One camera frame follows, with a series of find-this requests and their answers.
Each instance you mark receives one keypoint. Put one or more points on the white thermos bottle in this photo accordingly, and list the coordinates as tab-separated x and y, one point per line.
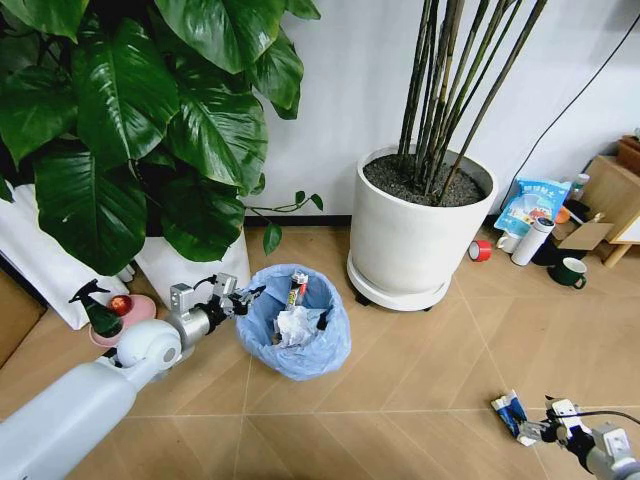
531	242

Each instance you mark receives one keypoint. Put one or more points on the round white plant pot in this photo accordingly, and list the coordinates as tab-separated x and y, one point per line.
410	240

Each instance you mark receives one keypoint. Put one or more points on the small orange object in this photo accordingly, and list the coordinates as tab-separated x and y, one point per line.
562	215

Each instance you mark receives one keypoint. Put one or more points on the dark green mug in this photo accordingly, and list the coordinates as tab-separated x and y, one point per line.
567	272

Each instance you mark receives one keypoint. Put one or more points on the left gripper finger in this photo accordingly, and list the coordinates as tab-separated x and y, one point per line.
250	293
241	309

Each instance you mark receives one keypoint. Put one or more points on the small black trash piece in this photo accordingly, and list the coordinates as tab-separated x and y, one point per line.
322	320

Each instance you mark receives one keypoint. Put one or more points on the crumpled white paper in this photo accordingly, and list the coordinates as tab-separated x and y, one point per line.
296	326

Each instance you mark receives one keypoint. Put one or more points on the blue printed plastic bag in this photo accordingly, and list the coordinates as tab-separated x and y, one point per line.
530	202

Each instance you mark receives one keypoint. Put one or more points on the bamboo stalk plant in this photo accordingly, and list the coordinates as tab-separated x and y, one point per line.
450	100

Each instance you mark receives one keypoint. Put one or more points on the brown cardboard box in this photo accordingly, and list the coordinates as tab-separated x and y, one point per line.
17	320

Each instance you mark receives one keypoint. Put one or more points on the red tape roll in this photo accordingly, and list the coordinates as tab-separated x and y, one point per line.
481	251

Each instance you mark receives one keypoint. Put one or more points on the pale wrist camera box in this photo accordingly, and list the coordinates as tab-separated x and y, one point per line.
225	286
565	411

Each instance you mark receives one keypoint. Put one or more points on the tall white square planter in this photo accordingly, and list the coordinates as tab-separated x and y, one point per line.
200	275

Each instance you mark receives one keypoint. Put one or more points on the dark green spray bottle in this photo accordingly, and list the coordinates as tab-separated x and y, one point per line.
102	315

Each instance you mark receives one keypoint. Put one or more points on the trash bin with blue bag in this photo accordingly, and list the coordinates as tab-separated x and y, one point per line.
300	357

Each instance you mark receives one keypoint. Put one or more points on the flat brown cardboard piece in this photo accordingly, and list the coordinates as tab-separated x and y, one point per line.
587	235

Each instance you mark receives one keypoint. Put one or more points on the wide white square planter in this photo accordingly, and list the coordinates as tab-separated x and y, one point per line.
40	260

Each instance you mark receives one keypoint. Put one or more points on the pink plate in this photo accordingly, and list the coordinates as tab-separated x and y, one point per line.
140	311

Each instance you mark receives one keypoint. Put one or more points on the light wooden cabinet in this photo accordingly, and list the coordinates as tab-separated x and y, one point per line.
617	200

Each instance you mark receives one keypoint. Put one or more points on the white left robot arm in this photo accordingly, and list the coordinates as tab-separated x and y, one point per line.
75	410

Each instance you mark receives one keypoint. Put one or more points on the crushed blue white carton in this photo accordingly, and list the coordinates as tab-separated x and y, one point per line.
509	410

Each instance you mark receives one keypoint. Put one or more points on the white wheeled pot tray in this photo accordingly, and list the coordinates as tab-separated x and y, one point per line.
395	299

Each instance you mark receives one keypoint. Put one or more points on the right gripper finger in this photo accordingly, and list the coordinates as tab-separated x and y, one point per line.
532	438
536	425

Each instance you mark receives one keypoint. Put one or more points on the white mug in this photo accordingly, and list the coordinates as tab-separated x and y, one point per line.
508	243

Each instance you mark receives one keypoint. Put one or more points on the long printed snack wrapper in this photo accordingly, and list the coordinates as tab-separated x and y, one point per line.
295	290

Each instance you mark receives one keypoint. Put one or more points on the large broad-leaf green plant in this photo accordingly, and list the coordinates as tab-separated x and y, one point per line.
125	115

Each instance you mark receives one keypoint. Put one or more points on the red apple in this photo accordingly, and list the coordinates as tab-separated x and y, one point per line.
121	304

